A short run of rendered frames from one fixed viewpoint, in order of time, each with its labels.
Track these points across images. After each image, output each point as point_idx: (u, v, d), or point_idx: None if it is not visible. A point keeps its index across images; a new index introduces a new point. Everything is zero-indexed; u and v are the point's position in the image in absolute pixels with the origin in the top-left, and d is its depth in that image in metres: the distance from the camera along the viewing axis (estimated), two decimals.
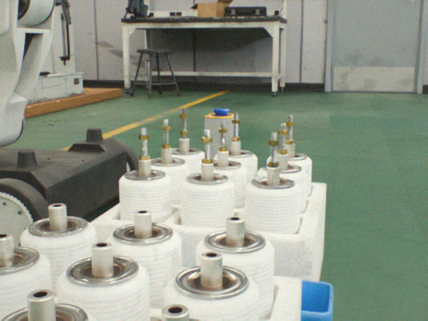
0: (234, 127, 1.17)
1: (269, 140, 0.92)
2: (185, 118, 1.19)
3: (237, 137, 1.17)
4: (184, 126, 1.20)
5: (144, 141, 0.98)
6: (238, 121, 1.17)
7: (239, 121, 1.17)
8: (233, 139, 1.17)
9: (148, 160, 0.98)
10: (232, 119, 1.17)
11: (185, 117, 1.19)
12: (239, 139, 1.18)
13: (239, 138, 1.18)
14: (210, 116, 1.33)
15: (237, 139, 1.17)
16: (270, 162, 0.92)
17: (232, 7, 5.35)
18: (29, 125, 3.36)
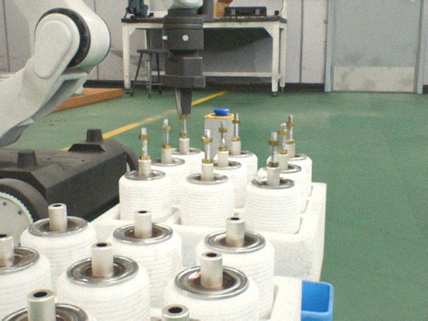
0: (234, 127, 1.17)
1: (269, 140, 0.92)
2: (183, 119, 1.19)
3: (237, 137, 1.17)
4: (183, 127, 1.20)
5: (144, 141, 0.98)
6: (238, 121, 1.17)
7: (239, 121, 1.17)
8: (233, 139, 1.17)
9: (148, 160, 0.98)
10: (232, 119, 1.17)
11: (183, 118, 1.19)
12: (239, 139, 1.18)
13: (239, 138, 1.18)
14: (210, 116, 1.33)
15: (237, 139, 1.17)
16: (270, 162, 0.92)
17: (232, 7, 5.35)
18: (29, 125, 3.36)
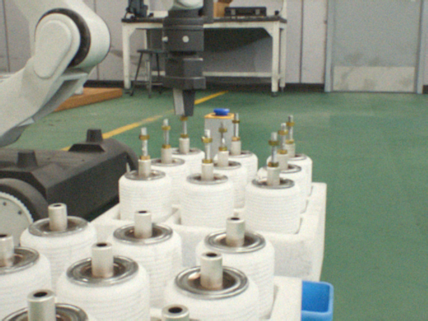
0: (234, 127, 1.17)
1: (269, 140, 0.92)
2: (183, 120, 1.19)
3: (237, 137, 1.17)
4: (183, 128, 1.20)
5: (144, 141, 0.98)
6: (238, 121, 1.17)
7: (239, 121, 1.17)
8: (233, 139, 1.17)
9: (148, 160, 0.98)
10: (232, 119, 1.17)
11: (183, 120, 1.19)
12: (239, 139, 1.18)
13: (239, 138, 1.18)
14: (210, 116, 1.33)
15: (237, 139, 1.17)
16: (270, 162, 0.92)
17: (232, 7, 5.35)
18: (29, 125, 3.36)
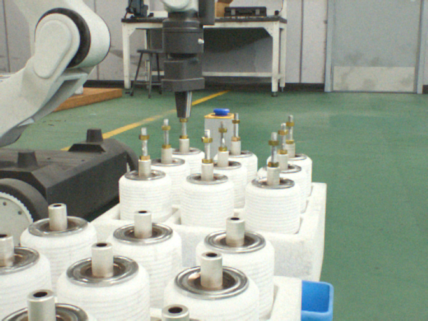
0: (234, 127, 1.17)
1: (269, 140, 0.92)
2: (183, 121, 1.21)
3: (237, 137, 1.17)
4: (183, 130, 1.21)
5: (144, 141, 0.98)
6: (238, 121, 1.17)
7: (239, 121, 1.17)
8: (233, 139, 1.17)
9: (148, 160, 0.98)
10: (232, 119, 1.17)
11: (183, 120, 1.21)
12: (239, 139, 1.18)
13: (239, 138, 1.18)
14: (210, 116, 1.33)
15: (237, 139, 1.17)
16: (270, 162, 0.92)
17: (232, 7, 5.35)
18: (29, 125, 3.36)
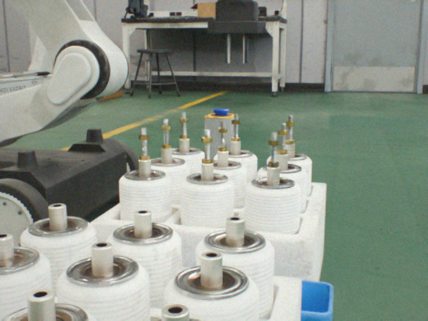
0: (233, 127, 1.18)
1: (269, 140, 0.92)
2: (183, 121, 1.21)
3: (233, 138, 1.17)
4: (184, 130, 1.21)
5: (144, 141, 0.98)
6: (234, 121, 1.16)
7: (235, 123, 1.16)
8: (231, 139, 1.18)
9: (148, 160, 0.98)
10: (232, 119, 1.18)
11: (183, 120, 1.21)
12: (235, 140, 1.17)
13: (237, 139, 1.17)
14: (210, 116, 1.33)
15: (234, 140, 1.17)
16: (270, 162, 0.92)
17: None
18: None
